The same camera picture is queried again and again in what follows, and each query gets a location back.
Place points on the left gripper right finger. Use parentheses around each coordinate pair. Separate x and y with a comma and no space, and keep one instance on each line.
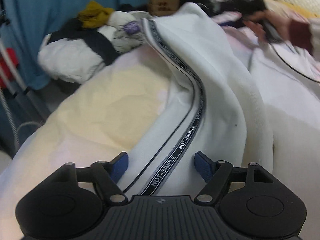
(216,175)

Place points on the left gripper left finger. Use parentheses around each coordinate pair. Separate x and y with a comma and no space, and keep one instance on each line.
(105,177)

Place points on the white sweatshirt jacket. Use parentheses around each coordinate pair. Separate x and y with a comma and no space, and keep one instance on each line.
(219,97)

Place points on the person's right hand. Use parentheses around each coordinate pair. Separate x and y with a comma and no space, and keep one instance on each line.
(261,20)

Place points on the pastel tie-dye bed duvet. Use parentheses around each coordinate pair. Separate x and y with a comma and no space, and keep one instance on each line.
(126,106)

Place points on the black sofa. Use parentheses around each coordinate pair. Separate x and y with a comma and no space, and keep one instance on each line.
(128,7)

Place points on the brown paper bag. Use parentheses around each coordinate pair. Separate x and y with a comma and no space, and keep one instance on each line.
(163,7)

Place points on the white and black puffer jacket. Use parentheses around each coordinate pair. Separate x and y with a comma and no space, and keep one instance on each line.
(83,47)

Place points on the garment steamer stand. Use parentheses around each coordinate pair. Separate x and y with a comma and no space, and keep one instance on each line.
(22,112)

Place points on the mustard yellow garment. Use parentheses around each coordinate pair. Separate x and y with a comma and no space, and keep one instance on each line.
(94,15)

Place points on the blue curtain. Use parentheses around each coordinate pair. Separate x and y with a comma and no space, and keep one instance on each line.
(31,20)

